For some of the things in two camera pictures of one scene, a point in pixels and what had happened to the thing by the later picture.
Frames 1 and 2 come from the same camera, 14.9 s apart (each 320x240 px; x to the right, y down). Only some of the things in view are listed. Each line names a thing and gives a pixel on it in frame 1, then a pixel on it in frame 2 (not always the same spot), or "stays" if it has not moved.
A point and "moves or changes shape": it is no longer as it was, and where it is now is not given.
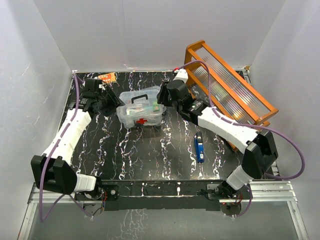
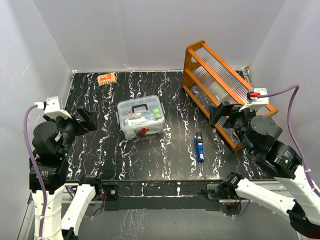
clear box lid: (143, 101) moves or changes shape
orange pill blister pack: (107, 78) stays
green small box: (156, 108) moves or changes shape
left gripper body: (109, 102) to (70, 128)
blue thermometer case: (198, 139) stays
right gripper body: (164, 99) to (238, 120)
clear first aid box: (134, 115) moves or changes shape
